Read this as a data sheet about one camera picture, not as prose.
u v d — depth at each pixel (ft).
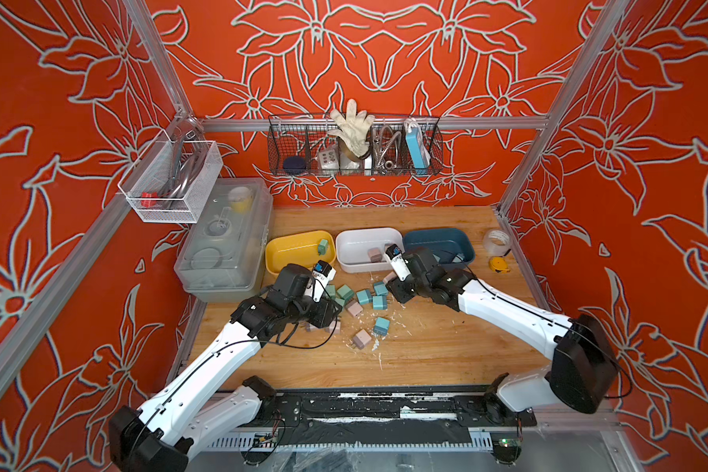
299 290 1.87
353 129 3.00
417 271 2.12
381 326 2.81
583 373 1.37
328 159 3.08
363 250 3.46
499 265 3.30
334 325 2.80
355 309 2.95
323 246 3.39
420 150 2.87
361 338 2.73
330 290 3.06
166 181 2.53
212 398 1.49
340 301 3.01
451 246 3.50
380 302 2.98
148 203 2.27
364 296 3.03
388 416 2.39
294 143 3.22
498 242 3.55
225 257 2.78
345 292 3.04
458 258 3.29
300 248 3.50
